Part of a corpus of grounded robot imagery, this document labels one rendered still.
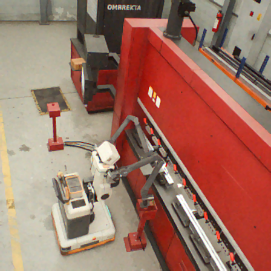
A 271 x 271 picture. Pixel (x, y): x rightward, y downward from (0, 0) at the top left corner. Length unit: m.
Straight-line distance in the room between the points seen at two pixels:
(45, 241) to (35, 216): 0.38
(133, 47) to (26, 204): 2.47
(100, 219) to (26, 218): 0.99
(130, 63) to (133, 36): 0.32
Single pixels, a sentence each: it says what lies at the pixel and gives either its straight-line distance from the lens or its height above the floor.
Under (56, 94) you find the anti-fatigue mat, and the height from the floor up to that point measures 0.01.
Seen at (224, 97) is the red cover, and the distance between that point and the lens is 2.37.
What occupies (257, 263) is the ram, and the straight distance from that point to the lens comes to 2.48.
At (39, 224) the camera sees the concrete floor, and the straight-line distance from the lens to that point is 4.10.
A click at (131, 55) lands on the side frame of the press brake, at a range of 3.45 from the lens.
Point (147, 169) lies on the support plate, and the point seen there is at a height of 1.00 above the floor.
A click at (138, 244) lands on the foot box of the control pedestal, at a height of 0.11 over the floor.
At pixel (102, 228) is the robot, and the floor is 0.28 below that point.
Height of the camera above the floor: 3.41
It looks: 40 degrees down
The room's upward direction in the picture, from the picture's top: 11 degrees clockwise
